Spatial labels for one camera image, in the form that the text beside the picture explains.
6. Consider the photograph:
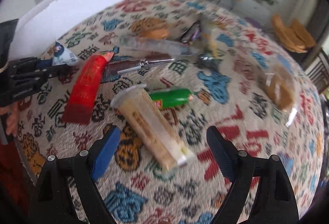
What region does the brown foil snack bar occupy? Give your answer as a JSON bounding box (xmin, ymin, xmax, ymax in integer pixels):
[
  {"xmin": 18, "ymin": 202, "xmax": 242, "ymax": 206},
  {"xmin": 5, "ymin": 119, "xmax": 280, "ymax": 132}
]
[{"xmin": 104, "ymin": 53, "xmax": 175, "ymax": 78}]

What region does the dark wooden chair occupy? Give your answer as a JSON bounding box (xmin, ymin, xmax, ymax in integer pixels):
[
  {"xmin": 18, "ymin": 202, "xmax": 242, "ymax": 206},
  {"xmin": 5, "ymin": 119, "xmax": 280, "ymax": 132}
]
[{"xmin": 306, "ymin": 49, "xmax": 329, "ymax": 94}]

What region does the patterned woven tablecloth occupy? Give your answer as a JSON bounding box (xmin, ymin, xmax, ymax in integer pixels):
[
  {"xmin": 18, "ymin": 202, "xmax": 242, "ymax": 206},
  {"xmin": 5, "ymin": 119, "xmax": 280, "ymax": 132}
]
[{"xmin": 18, "ymin": 0, "xmax": 324, "ymax": 223}]

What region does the orange lounge chair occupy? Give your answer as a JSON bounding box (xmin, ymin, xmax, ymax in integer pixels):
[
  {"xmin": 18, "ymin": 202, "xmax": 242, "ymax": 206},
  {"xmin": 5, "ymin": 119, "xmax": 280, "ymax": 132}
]
[{"xmin": 271, "ymin": 14, "xmax": 316, "ymax": 54}]

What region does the clear long snack tube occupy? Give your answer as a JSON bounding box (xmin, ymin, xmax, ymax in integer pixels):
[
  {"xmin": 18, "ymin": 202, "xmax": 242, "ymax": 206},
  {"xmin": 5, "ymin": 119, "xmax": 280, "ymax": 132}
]
[{"xmin": 116, "ymin": 36, "xmax": 199, "ymax": 57}]

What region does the bagged brown bread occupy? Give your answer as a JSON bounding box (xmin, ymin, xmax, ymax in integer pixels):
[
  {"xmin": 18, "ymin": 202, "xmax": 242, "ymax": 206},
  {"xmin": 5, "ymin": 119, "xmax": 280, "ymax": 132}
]
[{"xmin": 258, "ymin": 63, "xmax": 299, "ymax": 127}]

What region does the white standing air conditioner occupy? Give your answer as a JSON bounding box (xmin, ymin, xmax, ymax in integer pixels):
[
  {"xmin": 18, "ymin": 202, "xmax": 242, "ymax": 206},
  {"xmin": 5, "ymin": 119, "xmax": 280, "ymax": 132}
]
[{"xmin": 289, "ymin": 0, "xmax": 319, "ymax": 27}]

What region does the orange sausage bun snack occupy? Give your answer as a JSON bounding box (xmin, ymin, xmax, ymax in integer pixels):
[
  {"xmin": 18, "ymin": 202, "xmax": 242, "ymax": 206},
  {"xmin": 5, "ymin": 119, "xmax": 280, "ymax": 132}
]
[{"xmin": 139, "ymin": 28, "xmax": 170, "ymax": 40}]

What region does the operator hand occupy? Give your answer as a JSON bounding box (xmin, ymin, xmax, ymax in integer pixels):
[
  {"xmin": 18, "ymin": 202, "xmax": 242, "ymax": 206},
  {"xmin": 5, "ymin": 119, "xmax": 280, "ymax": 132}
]
[{"xmin": 1, "ymin": 102, "xmax": 20, "ymax": 137}]

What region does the red snack package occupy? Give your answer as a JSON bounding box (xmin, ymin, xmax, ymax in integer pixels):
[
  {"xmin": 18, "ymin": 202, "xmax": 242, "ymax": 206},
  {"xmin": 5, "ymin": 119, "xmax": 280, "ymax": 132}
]
[{"xmin": 61, "ymin": 52, "xmax": 114, "ymax": 125}]

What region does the green sausage snack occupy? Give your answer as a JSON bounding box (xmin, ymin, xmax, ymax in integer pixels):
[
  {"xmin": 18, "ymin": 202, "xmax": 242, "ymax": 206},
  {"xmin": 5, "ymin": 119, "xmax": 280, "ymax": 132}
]
[{"xmin": 149, "ymin": 88, "xmax": 193, "ymax": 109}]

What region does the beige wafer package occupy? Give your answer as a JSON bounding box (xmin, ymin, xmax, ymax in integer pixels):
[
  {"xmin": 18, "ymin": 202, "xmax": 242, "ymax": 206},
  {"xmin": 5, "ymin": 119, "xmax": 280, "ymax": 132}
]
[{"xmin": 110, "ymin": 84, "xmax": 196, "ymax": 171}]

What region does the white blue snack bag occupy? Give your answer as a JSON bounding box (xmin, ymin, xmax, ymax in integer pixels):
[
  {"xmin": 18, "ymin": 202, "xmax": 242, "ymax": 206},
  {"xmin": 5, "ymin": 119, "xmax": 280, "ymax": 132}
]
[{"xmin": 52, "ymin": 41, "xmax": 79, "ymax": 67}]

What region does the dark candy bar pack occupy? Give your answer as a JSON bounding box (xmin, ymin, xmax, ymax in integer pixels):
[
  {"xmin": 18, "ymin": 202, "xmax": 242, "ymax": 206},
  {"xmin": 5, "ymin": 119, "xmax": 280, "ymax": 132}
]
[{"xmin": 178, "ymin": 20, "xmax": 201, "ymax": 45}]

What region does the white cardboard box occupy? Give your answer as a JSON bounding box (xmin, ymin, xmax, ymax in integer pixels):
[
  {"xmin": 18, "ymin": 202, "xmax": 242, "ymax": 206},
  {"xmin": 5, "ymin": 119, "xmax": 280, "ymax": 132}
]
[{"xmin": 8, "ymin": 0, "xmax": 123, "ymax": 60}]

